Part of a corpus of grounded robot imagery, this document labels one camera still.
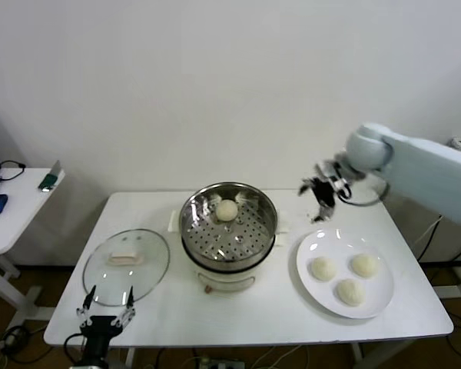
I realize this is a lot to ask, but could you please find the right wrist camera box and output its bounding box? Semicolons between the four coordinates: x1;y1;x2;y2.
314;160;345;181

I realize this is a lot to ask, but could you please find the white power cable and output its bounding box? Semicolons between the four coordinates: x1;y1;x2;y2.
411;214;445;251

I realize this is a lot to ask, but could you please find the green handled scraper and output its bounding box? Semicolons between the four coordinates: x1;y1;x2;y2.
37;160;65;192

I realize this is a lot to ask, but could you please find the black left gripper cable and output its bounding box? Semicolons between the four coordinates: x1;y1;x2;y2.
64;332;88;362

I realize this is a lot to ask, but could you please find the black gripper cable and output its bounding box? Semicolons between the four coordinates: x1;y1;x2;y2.
64;332;88;362
340;168;393;208

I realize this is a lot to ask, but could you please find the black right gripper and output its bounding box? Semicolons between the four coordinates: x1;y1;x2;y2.
298;178;341;224

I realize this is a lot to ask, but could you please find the thin black cable loop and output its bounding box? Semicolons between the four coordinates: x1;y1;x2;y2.
0;160;27;182

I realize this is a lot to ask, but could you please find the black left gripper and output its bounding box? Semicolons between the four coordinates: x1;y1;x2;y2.
75;284;136;361

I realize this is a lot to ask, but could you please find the white side table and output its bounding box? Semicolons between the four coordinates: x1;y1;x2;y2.
0;168;67;331

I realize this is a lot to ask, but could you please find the grey floor power strip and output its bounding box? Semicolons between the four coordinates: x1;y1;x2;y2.
199;357;247;369

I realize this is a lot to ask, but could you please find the round glass pot lid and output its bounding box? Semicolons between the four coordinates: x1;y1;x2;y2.
81;228;171;308

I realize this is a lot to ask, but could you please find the white steamed baozi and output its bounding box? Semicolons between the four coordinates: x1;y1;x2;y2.
349;253;380;278
336;278;366;308
310;256;337;281
214;199;238;223

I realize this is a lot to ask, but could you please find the large white plate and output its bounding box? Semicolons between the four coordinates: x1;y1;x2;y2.
295;229;396;319

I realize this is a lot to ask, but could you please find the white electric cooker base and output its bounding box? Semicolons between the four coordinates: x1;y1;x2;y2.
168;209;291;295

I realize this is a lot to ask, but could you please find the perforated steel steamer basket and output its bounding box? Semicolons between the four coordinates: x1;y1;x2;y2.
178;181;278;263

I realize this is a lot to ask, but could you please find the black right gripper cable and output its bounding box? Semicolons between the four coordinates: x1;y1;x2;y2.
340;168;393;208

